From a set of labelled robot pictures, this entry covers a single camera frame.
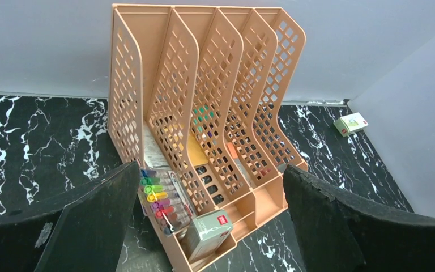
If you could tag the yellow envelope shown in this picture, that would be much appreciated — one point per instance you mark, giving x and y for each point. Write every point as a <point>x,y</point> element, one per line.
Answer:
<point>196,155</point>

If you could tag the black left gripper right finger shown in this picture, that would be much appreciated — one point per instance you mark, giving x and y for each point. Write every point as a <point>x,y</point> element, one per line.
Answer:
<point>338,230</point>

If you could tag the grey-green small box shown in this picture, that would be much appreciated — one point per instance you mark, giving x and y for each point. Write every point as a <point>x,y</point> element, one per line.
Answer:
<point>206,233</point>

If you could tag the white green small box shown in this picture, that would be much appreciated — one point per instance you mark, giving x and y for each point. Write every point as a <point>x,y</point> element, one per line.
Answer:
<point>350,124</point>

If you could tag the white paper sheet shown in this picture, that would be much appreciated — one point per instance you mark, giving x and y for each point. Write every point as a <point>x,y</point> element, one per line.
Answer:
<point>153,155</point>

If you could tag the colourful highlighter marker pack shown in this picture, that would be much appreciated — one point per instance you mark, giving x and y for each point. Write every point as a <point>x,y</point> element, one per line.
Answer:
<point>165,199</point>

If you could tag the orange plastic file organizer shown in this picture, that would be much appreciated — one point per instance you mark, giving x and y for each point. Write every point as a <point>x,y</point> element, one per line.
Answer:
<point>219,73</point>

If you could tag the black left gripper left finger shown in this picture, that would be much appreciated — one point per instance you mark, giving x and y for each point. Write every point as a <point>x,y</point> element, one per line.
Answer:
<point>78,230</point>

